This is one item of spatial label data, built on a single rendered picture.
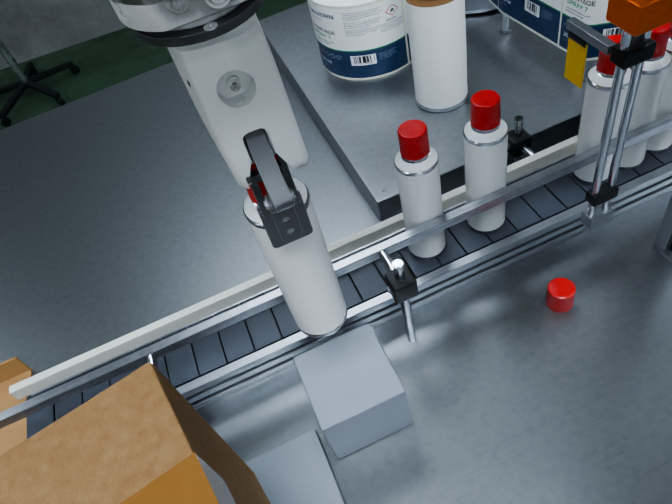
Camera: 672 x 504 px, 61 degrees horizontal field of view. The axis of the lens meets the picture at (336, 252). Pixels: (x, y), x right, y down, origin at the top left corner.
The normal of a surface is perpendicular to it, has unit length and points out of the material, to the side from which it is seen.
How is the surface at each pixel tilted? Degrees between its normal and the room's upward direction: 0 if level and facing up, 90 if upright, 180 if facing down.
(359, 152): 0
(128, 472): 0
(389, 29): 90
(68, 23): 90
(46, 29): 90
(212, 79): 81
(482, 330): 0
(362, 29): 90
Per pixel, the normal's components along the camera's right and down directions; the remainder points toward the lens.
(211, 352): -0.20, -0.62
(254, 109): 0.33, 0.66
